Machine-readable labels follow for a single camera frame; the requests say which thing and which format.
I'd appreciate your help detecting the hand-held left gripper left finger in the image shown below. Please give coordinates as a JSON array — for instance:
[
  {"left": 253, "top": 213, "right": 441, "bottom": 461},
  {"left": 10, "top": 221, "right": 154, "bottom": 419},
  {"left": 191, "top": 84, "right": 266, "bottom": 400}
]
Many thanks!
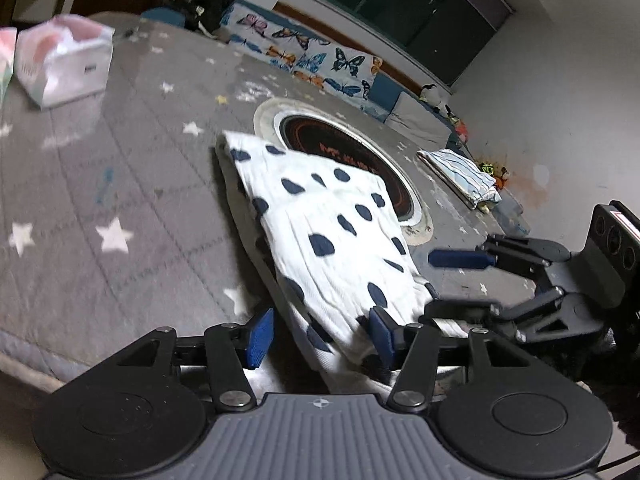
[{"left": 117, "top": 307, "right": 276, "bottom": 411}]

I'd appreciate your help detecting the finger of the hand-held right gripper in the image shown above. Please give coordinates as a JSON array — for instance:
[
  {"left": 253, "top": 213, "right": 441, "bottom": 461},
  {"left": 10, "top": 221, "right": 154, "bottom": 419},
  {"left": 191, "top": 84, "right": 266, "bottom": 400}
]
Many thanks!
[
  {"left": 419, "top": 287, "right": 566, "bottom": 342},
  {"left": 428, "top": 234, "right": 571, "bottom": 286}
]

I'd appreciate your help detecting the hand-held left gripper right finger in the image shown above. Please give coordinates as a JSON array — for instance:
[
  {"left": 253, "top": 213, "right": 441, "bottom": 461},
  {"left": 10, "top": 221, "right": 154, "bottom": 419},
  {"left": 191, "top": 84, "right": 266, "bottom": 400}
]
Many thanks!
[{"left": 367, "top": 306, "right": 538, "bottom": 411}]

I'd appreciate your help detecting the white navy-dotted garment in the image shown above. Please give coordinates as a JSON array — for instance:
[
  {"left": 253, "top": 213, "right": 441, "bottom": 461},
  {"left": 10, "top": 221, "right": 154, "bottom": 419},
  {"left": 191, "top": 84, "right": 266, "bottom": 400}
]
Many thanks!
[{"left": 215, "top": 130, "right": 471, "bottom": 396}]

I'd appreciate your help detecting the clear plastic storage box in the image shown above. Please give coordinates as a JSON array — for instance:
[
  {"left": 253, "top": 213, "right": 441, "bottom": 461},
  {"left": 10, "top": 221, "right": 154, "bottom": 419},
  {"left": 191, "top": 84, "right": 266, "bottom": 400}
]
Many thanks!
[{"left": 492, "top": 195, "right": 531, "bottom": 236}]

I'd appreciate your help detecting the folded blue striped blanket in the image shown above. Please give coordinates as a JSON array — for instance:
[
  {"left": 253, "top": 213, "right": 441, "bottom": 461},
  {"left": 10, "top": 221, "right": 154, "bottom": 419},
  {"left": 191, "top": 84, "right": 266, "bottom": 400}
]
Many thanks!
[{"left": 417, "top": 149, "right": 502, "bottom": 211}]

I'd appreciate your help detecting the brown bear plush toy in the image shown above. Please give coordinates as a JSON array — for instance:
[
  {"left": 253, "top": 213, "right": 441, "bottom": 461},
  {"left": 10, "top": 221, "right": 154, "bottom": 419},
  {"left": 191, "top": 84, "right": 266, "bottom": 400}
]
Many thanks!
[{"left": 480, "top": 160, "right": 512, "bottom": 187}]

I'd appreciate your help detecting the grey cushion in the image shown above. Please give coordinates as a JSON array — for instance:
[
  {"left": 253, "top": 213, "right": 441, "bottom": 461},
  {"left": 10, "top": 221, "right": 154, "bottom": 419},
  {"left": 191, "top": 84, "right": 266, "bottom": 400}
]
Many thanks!
[{"left": 387, "top": 91, "right": 451, "bottom": 147}]

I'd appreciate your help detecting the round built-in induction cooker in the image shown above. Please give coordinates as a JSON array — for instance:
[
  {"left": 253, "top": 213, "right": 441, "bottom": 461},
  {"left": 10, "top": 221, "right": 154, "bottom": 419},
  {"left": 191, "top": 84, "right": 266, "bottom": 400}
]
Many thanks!
[{"left": 253, "top": 97, "right": 433, "bottom": 247}]

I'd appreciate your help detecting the panda plush toy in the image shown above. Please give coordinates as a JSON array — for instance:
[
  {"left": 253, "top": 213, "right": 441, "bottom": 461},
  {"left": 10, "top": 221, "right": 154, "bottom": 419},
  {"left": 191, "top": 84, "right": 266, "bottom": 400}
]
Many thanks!
[{"left": 419, "top": 84, "right": 453, "bottom": 108}]

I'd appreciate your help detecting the blue sofa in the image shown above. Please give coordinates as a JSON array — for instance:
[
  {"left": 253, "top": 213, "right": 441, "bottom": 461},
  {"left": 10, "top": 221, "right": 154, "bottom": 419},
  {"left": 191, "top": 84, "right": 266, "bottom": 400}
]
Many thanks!
[{"left": 140, "top": 6, "right": 476, "bottom": 161}]

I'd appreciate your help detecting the grey star-print table cover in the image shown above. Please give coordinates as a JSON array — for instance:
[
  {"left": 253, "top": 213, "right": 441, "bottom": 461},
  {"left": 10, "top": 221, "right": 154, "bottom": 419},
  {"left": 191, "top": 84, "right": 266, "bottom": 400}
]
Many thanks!
[{"left": 0, "top": 10, "right": 536, "bottom": 386}]

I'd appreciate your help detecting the butterfly print cushion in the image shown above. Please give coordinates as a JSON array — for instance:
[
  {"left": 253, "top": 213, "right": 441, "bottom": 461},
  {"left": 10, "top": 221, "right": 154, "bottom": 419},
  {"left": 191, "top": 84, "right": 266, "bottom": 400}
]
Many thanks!
[
  {"left": 220, "top": 0, "right": 321, "bottom": 78},
  {"left": 292, "top": 42, "right": 383, "bottom": 106}
]

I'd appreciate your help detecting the green-framed window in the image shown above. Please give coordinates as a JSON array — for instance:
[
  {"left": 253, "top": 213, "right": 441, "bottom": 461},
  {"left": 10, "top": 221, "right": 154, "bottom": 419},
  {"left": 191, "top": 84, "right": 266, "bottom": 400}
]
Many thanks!
[{"left": 287, "top": 0, "right": 516, "bottom": 88}]

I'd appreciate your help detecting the black jacket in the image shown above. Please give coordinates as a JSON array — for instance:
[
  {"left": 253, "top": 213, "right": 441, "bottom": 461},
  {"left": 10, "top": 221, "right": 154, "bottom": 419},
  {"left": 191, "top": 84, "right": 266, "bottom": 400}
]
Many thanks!
[{"left": 170, "top": 0, "right": 241, "bottom": 36}]

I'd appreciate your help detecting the white pink tissue bag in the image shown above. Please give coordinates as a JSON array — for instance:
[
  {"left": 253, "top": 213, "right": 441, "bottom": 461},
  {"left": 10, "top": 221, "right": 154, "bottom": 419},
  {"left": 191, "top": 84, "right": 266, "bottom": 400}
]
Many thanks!
[{"left": 15, "top": 15, "right": 115, "bottom": 110}]

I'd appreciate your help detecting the pink white packet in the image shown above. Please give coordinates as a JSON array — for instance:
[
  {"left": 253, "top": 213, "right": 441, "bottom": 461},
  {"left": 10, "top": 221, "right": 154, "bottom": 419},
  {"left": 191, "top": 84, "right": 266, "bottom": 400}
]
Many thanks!
[{"left": 0, "top": 27, "right": 19, "bottom": 100}]

